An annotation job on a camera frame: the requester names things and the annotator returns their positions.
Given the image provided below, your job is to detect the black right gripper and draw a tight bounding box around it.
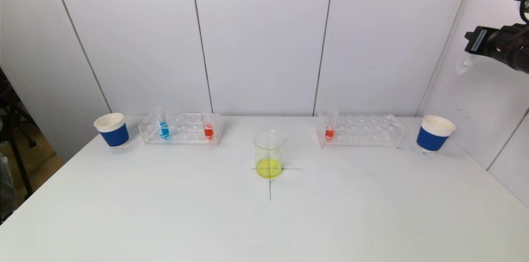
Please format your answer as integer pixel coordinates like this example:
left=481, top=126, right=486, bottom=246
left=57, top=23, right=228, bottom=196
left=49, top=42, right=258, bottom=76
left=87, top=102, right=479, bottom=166
left=464, top=26, right=507, bottom=61

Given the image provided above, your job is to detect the test tube with yellow pigment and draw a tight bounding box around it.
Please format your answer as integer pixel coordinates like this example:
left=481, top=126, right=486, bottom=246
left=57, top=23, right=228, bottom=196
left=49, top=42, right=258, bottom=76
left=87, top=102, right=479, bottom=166
left=456, top=52, right=478, bottom=76

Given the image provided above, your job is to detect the clear acrylic test tube rack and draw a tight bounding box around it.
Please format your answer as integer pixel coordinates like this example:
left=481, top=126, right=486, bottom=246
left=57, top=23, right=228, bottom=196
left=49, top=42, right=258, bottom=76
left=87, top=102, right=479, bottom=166
left=138, top=113, right=222, bottom=146
left=316, top=114, right=406, bottom=149

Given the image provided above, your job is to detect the test tube with red pigment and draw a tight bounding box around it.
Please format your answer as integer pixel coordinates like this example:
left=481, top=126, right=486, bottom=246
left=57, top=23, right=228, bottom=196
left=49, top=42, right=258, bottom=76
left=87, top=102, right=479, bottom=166
left=203, top=112, right=215, bottom=141
left=324, top=108, right=340, bottom=141

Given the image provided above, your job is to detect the clear glass beaker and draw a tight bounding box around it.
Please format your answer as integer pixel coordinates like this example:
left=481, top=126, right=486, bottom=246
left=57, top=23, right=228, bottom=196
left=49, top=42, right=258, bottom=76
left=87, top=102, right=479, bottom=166
left=253, top=130, right=287, bottom=179

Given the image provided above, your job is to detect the test tube with blue pigment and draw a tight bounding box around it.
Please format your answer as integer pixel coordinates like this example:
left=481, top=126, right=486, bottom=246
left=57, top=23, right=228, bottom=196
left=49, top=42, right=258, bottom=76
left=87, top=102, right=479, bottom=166
left=156, top=107, right=171, bottom=140

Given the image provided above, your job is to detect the blue and white paper cup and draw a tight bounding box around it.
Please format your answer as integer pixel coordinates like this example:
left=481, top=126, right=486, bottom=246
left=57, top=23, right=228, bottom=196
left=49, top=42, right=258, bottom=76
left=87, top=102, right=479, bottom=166
left=93, top=112, right=130, bottom=149
left=416, top=115, right=456, bottom=154

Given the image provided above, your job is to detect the black tripod stand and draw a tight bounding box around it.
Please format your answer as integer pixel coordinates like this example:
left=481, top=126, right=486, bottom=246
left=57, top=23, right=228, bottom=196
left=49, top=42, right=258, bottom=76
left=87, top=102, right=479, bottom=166
left=0, top=68, right=48, bottom=207

